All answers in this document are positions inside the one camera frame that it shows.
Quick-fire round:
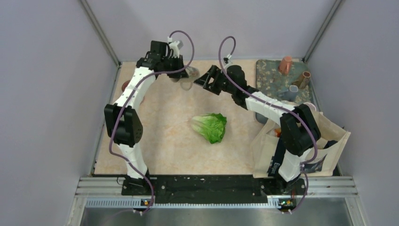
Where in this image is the beige tote bag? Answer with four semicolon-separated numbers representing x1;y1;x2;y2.
250;111;351;178

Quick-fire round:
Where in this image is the brown patterned mug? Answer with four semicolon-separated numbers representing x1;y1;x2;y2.
292;71;311;89

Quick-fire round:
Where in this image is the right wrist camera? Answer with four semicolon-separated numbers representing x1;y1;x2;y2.
222;54;232;68

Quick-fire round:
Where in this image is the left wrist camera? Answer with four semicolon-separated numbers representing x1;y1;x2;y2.
167;37;184;58

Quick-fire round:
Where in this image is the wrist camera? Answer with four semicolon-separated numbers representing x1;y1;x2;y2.
222;54;232;68
167;37;184;58

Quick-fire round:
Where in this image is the small pink mug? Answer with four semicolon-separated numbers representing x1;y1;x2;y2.
121;80;130;92

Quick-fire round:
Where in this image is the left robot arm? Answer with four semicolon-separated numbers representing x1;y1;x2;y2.
104;38;189;195

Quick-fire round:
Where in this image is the blue grey mug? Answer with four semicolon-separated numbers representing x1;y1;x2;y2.
279;85;299;102

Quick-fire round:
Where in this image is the cream tall mug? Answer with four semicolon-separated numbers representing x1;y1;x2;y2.
179;66;200;91

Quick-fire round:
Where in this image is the terracotta pink mug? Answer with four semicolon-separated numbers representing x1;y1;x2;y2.
278;56;293;75

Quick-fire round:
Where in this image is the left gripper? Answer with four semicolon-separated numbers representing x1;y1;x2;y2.
160;54;189;78

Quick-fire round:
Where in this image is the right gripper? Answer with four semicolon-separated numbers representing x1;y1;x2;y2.
194;65;236;96

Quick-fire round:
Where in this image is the green lettuce head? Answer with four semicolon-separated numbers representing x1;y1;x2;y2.
190;113;227;144

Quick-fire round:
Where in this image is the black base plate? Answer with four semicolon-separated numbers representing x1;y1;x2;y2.
121;175;306;204

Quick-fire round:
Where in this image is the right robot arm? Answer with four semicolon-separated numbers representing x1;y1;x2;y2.
194;65;321;194

